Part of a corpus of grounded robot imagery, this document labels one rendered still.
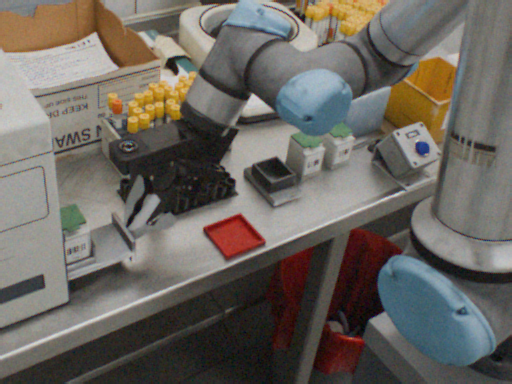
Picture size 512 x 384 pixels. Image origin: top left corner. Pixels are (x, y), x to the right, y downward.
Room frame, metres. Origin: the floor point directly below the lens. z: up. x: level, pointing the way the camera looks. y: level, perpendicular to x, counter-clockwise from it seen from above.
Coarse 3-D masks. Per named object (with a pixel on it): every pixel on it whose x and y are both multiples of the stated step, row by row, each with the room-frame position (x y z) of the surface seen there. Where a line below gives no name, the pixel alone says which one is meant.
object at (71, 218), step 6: (72, 204) 0.61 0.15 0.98; (60, 210) 0.60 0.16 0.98; (66, 210) 0.60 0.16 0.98; (72, 210) 0.60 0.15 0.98; (78, 210) 0.60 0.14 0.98; (60, 216) 0.59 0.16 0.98; (66, 216) 0.59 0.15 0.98; (72, 216) 0.59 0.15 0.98; (78, 216) 0.59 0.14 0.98; (60, 222) 0.58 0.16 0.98; (66, 222) 0.58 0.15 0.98; (72, 222) 0.58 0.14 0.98; (78, 222) 0.58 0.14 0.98; (84, 222) 0.58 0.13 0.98; (66, 228) 0.57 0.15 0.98; (72, 228) 0.57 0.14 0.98; (78, 228) 0.57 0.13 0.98
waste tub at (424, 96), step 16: (432, 64) 1.10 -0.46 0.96; (448, 64) 1.08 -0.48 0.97; (416, 80) 1.09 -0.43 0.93; (432, 80) 1.10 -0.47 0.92; (448, 80) 1.07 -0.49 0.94; (400, 96) 1.01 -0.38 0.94; (416, 96) 0.98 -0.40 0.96; (432, 96) 1.09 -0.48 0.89; (448, 96) 1.06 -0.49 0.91; (400, 112) 1.00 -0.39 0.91; (416, 112) 0.97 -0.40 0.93; (432, 112) 0.94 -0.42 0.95; (400, 128) 0.99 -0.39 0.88; (432, 128) 0.94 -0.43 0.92
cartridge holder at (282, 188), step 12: (276, 156) 0.84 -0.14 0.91; (252, 168) 0.81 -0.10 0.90; (264, 168) 0.82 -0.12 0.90; (276, 168) 0.83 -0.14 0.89; (288, 168) 0.81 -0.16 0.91; (252, 180) 0.81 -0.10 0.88; (264, 180) 0.78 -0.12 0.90; (276, 180) 0.78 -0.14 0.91; (288, 180) 0.79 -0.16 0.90; (264, 192) 0.78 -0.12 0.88; (276, 192) 0.77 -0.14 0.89; (288, 192) 0.77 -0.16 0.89; (300, 192) 0.78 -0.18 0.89; (276, 204) 0.75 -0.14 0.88
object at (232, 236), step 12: (240, 216) 0.72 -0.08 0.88; (204, 228) 0.69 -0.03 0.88; (216, 228) 0.69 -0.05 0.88; (228, 228) 0.70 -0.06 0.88; (240, 228) 0.70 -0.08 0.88; (252, 228) 0.69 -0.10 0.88; (216, 240) 0.66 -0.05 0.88; (228, 240) 0.67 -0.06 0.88; (240, 240) 0.67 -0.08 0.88; (252, 240) 0.67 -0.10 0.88; (264, 240) 0.67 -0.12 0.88; (228, 252) 0.65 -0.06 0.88; (240, 252) 0.65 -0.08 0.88
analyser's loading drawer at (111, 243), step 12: (96, 228) 0.64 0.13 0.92; (108, 228) 0.64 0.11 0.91; (120, 228) 0.63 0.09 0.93; (96, 240) 0.62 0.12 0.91; (108, 240) 0.62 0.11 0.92; (120, 240) 0.62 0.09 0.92; (132, 240) 0.60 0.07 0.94; (96, 252) 0.60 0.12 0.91; (108, 252) 0.60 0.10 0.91; (120, 252) 0.60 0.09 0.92; (132, 252) 0.60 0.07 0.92; (84, 264) 0.57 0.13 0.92; (96, 264) 0.57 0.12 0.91; (108, 264) 0.58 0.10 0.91; (72, 276) 0.55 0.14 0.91
